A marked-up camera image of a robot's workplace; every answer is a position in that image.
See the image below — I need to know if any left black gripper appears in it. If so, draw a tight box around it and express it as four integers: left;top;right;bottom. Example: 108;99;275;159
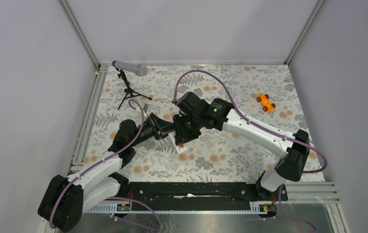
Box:
130;113;175;147

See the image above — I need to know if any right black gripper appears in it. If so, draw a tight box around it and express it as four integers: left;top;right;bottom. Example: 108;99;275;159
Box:
173;113;204;146

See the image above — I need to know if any white remote control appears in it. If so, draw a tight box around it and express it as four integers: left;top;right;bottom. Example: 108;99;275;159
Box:
168;133;188;154

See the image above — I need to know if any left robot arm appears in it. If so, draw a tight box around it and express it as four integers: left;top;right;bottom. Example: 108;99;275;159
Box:
37;114;175;233

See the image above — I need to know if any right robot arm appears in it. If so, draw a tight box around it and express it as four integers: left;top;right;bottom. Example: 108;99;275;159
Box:
173;92;309;200

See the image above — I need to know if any black tripod stand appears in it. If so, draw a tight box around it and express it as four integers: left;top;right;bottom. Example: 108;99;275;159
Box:
116;68;153;110

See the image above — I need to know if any grey microphone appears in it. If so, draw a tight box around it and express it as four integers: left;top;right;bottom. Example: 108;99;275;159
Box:
112;61;149;77

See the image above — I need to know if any orange toy car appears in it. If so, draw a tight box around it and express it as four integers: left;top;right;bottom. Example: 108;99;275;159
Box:
256;94;276;113

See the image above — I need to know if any floral patterned mat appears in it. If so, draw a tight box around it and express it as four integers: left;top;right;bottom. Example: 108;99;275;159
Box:
73;65;307;182

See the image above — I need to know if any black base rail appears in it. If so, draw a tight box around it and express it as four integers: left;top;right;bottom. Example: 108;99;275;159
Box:
116;182;288;212

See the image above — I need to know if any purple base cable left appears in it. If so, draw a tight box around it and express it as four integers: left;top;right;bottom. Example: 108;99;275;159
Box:
106;197;163;232

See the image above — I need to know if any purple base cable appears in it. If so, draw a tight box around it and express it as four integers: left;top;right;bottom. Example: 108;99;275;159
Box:
262;184;318;233
106;197;163;232

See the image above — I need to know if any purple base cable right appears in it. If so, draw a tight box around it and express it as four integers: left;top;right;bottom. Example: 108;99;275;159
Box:
262;184;318;233

